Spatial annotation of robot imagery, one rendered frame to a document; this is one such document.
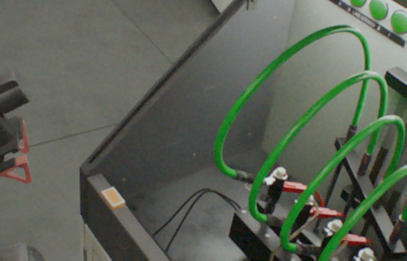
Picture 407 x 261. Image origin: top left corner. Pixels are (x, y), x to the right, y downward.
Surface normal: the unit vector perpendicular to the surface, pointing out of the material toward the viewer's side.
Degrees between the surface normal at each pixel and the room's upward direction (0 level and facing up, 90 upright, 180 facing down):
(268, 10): 90
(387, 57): 90
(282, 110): 90
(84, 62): 0
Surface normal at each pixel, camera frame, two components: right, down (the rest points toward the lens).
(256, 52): 0.57, 0.56
